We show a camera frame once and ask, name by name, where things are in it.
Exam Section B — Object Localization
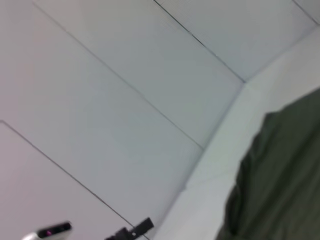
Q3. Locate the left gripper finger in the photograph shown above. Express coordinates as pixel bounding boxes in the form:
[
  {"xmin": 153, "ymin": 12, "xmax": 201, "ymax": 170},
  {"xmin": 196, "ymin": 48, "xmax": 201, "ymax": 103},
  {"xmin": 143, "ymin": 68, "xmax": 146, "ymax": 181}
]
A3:
[{"xmin": 104, "ymin": 216, "xmax": 155, "ymax": 240}]

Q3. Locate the dark green FREE t-shirt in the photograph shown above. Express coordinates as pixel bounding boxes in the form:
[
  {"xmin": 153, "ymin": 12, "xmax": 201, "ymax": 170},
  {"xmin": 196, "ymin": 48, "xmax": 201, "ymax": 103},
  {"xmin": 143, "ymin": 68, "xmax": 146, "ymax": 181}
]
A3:
[{"xmin": 216, "ymin": 87, "xmax": 320, "ymax": 240}]

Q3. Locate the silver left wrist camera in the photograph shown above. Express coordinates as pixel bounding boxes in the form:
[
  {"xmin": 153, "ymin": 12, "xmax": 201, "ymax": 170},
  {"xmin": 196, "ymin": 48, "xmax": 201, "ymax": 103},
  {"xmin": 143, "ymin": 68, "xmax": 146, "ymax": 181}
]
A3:
[{"xmin": 36, "ymin": 220, "xmax": 73, "ymax": 239}]

